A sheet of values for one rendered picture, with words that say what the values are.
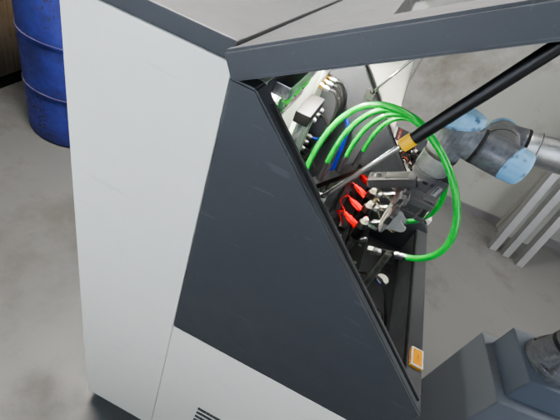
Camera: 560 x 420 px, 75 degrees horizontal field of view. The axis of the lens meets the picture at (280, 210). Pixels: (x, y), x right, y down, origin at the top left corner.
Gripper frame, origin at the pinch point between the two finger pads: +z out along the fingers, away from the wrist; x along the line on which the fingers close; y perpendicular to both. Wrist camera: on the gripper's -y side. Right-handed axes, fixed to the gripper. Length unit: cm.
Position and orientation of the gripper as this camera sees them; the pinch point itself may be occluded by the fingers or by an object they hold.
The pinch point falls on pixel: (379, 226)
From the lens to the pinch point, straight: 99.7
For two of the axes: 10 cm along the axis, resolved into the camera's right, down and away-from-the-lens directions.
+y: 8.9, 4.5, -0.8
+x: 3.4, -5.3, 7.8
